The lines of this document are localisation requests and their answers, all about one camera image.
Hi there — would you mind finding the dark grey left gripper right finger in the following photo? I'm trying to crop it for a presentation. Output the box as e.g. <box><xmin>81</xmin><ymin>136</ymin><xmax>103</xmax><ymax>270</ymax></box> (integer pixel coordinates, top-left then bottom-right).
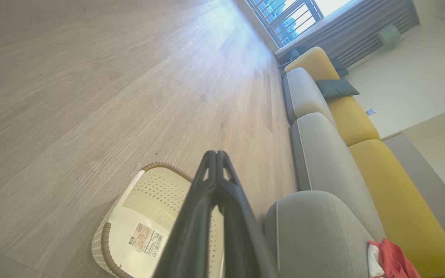
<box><xmin>217</xmin><ymin>151</ymin><xmax>279</xmax><ymax>278</ymax></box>

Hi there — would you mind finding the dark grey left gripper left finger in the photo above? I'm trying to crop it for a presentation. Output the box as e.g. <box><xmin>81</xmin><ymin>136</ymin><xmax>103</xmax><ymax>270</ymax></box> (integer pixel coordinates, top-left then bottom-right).
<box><xmin>152</xmin><ymin>150</ymin><xmax>218</xmax><ymax>278</ymax></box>

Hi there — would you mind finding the red clothing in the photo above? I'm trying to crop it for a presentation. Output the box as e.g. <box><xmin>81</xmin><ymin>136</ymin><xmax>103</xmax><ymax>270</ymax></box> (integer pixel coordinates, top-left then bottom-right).
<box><xmin>369</xmin><ymin>238</ymin><xmax>422</xmax><ymax>278</ymax></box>

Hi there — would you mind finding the cream perforated laundry basket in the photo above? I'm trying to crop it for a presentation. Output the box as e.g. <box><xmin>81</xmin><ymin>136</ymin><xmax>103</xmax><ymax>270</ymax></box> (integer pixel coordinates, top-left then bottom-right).
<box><xmin>91</xmin><ymin>162</ymin><xmax>225</xmax><ymax>278</ymax></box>

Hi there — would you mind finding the grey sofa seat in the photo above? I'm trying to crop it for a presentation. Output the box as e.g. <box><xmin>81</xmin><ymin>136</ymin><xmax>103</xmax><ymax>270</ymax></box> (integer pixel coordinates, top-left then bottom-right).
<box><xmin>291</xmin><ymin>112</ymin><xmax>387</xmax><ymax>242</ymax></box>
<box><xmin>264</xmin><ymin>190</ymin><xmax>376</xmax><ymax>278</ymax></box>
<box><xmin>283</xmin><ymin>67</ymin><xmax>337</xmax><ymax>127</ymax></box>

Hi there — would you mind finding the white clothing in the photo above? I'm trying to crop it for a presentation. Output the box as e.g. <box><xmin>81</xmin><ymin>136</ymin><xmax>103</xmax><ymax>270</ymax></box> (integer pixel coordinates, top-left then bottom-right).
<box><xmin>367</xmin><ymin>244</ymin><xmax>386</xmax><ymax>278</ymax></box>

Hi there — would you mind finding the paper label sticker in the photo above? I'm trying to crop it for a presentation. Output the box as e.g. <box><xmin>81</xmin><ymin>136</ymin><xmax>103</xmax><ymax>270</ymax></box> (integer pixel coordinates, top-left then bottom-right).
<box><xmin>127</xmin><ymin>222</ymin><xmax>165</xmax><ymax>258</ymax></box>

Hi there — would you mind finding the blue-grey cushion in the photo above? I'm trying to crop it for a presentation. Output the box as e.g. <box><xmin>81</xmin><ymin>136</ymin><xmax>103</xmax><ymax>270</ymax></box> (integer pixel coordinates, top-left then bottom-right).
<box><xmin>315</xmin><ymin>79</ymin><xmax>360</xmax><ymax>99</ymax></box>
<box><xmin>328</xmin><ymin>57</ymin><xmax>350</xmax><ymax>78</ymax></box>

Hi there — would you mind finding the yellow sofa backrest with armrest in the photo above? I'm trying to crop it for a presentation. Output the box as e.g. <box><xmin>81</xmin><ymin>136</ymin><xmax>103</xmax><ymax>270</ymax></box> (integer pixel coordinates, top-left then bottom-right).
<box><xmin>284</xmin><ymin>46</ymin><xmax>341</xmax><ymax>81</ymax></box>

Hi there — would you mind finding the dark grey chair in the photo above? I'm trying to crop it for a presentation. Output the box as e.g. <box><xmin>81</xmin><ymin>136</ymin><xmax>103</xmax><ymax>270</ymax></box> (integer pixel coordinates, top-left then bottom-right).
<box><xmin>278</xmin><ymin>46</ymin><xmax>309</xmax><ymax>71</ymax></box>

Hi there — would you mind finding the window railing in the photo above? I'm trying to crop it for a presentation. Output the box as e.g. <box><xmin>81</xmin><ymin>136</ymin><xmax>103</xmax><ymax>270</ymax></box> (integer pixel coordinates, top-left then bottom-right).
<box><xmin>245</xmin><ymin>0</ymin><xmax>324</xmax><ymax>48</ymax></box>

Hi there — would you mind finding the pleated beige curtain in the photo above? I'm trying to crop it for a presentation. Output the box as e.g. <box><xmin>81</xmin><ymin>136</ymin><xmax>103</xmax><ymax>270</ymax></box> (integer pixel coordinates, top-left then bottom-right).
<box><xmin>274</xmin><ymin>0</ymin><xmax>421</xmax><ymax>69</ymax></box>

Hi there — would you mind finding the pale green round appliance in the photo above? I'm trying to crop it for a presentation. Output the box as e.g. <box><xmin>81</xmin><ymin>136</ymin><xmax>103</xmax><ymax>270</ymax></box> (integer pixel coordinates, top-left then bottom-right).
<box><xmin>377</xmin><ymin>24</ymin><xmax>404</xmax><ymax>48</ymax></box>

